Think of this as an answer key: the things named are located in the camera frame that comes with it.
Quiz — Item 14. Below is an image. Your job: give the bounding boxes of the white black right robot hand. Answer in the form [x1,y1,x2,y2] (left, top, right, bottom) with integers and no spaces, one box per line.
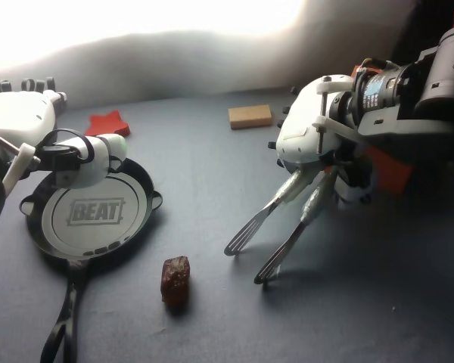
[267,74,375,209]

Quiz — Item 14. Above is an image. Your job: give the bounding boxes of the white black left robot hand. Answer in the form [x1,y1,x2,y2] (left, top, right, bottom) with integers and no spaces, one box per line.
[0,76,129,190]

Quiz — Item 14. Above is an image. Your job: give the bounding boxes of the taped metal slotted tongs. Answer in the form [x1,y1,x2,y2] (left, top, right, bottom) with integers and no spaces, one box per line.
[223,166,340,285]

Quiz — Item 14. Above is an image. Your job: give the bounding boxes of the brown toy meat chunk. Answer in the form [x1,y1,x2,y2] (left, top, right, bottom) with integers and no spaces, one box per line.
[160,255,192,304]

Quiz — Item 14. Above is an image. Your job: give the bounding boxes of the black cast iron skillet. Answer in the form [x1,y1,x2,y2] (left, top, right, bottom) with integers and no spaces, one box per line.
[19,157,163,363]

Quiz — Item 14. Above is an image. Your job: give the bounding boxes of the tan rectangular wooden block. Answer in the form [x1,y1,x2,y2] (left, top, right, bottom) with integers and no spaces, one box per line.
[228,104,272,130]

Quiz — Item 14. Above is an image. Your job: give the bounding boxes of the red star block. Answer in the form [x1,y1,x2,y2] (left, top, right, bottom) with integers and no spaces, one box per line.
[83,109,132,137]

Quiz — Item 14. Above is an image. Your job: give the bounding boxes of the orange box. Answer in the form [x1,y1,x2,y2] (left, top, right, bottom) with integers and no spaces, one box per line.
[353,64,414,196]

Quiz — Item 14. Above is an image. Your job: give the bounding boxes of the grey table cloth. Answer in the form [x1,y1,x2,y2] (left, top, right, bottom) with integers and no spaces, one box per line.
[0,85,454,363]

